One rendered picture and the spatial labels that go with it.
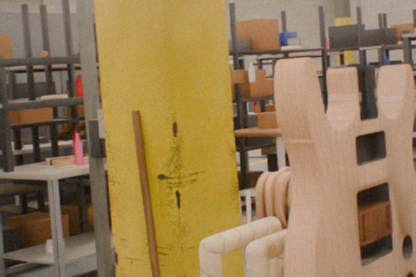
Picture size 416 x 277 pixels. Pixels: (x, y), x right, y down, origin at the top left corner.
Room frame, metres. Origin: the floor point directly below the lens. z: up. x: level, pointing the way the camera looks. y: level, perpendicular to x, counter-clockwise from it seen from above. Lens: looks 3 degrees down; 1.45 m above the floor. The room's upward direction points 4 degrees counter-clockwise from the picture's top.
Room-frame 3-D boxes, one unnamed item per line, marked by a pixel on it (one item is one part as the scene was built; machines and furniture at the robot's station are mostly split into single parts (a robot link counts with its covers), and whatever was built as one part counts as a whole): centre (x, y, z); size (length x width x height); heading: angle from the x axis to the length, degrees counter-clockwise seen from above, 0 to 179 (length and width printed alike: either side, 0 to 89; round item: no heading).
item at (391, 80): (1.22, -0.28, 1.40); 0.07 x 0.04 x 0.09; 143
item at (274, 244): (1.19, -0.10, 1.20); 0.20 x 0.03 x 0.03; 143
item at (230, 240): (1.24, -0.04, 1.20); 0.20 x 0.03 x 0.03; 143
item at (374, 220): (1.11, -0.21, 1.23); 0.10 x 0.03 x 0.05; 143
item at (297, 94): (1.01, -0.12, 1.41); 0.07 x 0.04 x 0.10; 143
